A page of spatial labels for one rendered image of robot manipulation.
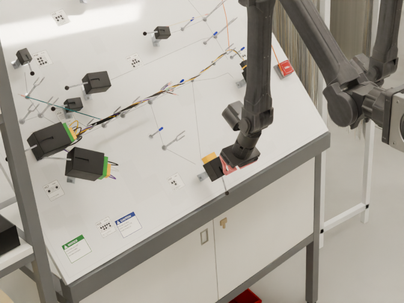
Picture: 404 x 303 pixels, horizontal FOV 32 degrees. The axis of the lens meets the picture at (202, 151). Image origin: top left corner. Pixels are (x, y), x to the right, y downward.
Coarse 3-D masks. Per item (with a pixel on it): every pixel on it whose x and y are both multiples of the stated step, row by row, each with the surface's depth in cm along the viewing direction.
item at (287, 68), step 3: (282, 63) 256; (285, 63) 256; (288, 63) 257; (279, 66) 255; (282, 66) 255; (285, 66) 256; (288, 66) 257; (291, 66) 257; (282, 69) 255; (285, 69) 255; (288, 69) 256; (291, 69) 257; (285, 72) 255; (288, 72) 256; (291, 72) 256; (285, 75) 255
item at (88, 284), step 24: (312, 144) 255; (264, 168) 241; (288, 168) 249; (240, 192) 233; (192, 216) 220; (216, 216) 229; (144, 240) 209; (168, 240) 215; (120, 264) 204; (72, 288) 193; (96, 288) 200
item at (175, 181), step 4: (172, 176) 221; (176, 176) 222; (168, 180) 220; (172, 180) 220; (176, 180) 221; (180, 180) 222; (172, 184) 220; (176, 184) 221; (180, 184) 221; (184, 184) 222; (172, 188) 219; (176, 188) 220
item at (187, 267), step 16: (208, 224) 233; (192, 240) 230; (208, 240) 236; (160, 256) 221; (176, 256) 227; (192, 256) 233; (208, 256) 239; (128, 272) 213; (144, 272) 219; (160, 272) 224; (176, 272) 230; (192, 272) 236; (208, 272) 242; (112, 288) 211; (128, 288) 216; (144, 288) 221; (160, 288) 227; (176, 288) 233; (192, 288) 239; (208, 288) 245
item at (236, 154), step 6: (234, 144) 197; (222, 150) 198; (228, 150) 199; (234, 150) 197; (240, 150) 195; (246, 150) 195; (252, 150) 197; (258, 150) 202; (228, 156) 198; (234, 156) 198; (240, 156) 197; (246, 156) 197; (252, 156) 200; (258, 156) 202; (234, 162) 197; (240, 162) 197
